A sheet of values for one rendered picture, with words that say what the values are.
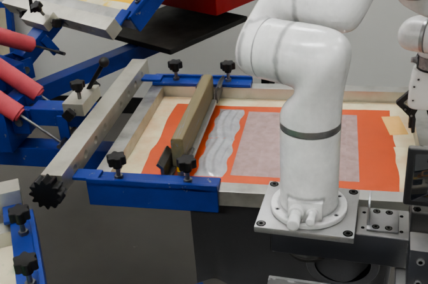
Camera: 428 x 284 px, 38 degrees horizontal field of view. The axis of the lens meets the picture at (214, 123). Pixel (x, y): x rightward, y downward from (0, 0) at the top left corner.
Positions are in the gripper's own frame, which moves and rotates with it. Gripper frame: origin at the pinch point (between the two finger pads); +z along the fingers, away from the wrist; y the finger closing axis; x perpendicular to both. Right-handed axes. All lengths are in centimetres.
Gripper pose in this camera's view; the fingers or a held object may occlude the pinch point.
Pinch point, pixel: (426, 125)
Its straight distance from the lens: 160.5
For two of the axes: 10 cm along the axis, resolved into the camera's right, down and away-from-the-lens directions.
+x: 1.8, -4.6, 8.7
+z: 0.5, 8.9, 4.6
